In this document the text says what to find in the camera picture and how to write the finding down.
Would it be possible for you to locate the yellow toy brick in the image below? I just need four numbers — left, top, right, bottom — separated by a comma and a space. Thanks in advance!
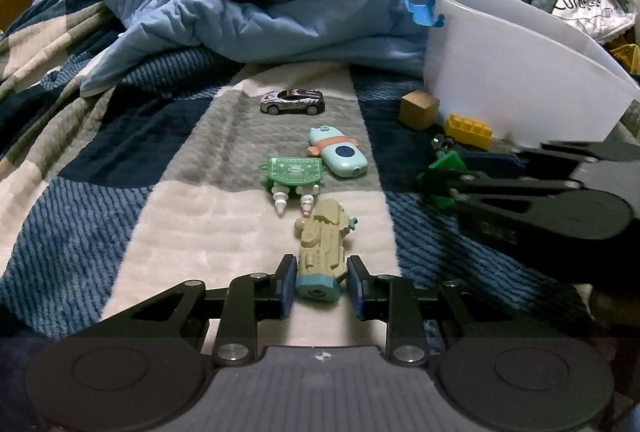
444, 113, 492, 150

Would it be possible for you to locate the silver toy car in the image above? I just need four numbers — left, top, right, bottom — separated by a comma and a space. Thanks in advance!
260, 88, 326, 115

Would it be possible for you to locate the blue bin clip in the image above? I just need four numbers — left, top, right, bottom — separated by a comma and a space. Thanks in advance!
405, 0, 446, 28

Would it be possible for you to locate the mint capsule toy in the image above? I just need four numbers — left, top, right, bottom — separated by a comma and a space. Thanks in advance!
307, 125, 368, 178

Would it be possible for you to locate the black toy car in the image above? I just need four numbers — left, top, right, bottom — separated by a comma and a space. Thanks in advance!
431, 134, 457, 153

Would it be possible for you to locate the green toy with drills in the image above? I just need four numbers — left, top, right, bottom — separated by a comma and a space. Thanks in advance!
260, 157, 326, 217

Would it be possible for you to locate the white plastic storage bin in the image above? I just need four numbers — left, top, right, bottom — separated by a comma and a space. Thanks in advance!
423, 0, 639, 146

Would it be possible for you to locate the plaid blue grey blanket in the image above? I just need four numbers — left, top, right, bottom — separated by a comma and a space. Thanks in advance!
1, 0, 590, 339

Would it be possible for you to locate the green toy brick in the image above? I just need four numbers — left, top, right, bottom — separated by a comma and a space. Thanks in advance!
425, 150, 468, 210

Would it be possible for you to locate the beige and teal toy gun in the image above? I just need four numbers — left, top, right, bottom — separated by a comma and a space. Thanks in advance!
294, 199, 358, 303

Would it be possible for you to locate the small wooden cube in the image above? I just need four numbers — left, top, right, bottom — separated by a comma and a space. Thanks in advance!
399, 90, 439, 131

